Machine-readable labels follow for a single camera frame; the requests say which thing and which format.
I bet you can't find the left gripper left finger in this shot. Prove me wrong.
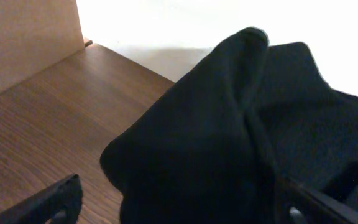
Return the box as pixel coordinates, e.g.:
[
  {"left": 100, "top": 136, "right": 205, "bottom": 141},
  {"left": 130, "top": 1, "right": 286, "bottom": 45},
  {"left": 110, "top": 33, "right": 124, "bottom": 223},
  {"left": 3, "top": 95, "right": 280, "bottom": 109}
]
[{"left": 0, "top": 174, "right": 83, "bottom": 224}]

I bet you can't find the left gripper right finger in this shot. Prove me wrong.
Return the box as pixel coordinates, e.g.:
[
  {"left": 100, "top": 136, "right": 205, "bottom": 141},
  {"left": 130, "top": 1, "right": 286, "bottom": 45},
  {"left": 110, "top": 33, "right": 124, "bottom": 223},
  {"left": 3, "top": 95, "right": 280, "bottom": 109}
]
[{"left": 275, "top": 177, "right": 358, "bottom": 224}]

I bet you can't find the black t-shirt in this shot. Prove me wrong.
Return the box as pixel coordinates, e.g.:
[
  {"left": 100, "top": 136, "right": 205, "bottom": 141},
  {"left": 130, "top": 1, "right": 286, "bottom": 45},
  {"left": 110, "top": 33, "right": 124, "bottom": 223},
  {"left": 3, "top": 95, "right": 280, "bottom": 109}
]
[{"left": 100, "top": 27, "right": 358, "bottom": 223}]

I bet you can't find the wooden side panel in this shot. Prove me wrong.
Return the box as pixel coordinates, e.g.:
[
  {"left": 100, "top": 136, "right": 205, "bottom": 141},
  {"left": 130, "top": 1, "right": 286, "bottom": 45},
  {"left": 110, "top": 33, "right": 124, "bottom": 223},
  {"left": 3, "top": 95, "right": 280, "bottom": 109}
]
[{"left": 0, "top": 0, "right": 85, "bottom": 93}]

